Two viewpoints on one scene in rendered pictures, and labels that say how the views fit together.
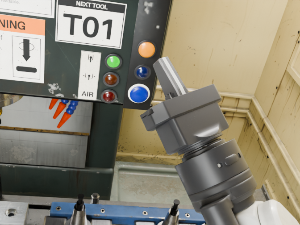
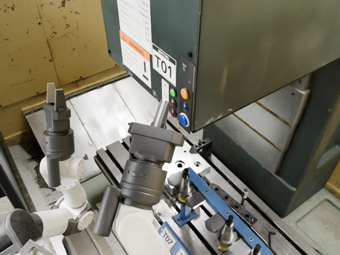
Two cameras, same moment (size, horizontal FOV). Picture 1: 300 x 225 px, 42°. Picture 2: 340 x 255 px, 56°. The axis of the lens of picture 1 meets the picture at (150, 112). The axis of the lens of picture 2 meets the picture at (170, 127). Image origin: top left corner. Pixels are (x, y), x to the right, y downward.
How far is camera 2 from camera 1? 0.60 m
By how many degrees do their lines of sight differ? 51
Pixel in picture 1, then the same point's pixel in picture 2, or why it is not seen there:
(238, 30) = not seen: outside the picture
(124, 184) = (320, 212)
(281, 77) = not seen: outside the picture
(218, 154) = (132, 166)
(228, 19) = not seen: outside the picture
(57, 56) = (155, 77)
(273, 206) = (133, 214)
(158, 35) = (189, 88)
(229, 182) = (125, 183)
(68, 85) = (159, 95)
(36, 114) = (254, 117)
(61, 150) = (262, 151)
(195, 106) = (150, 135)
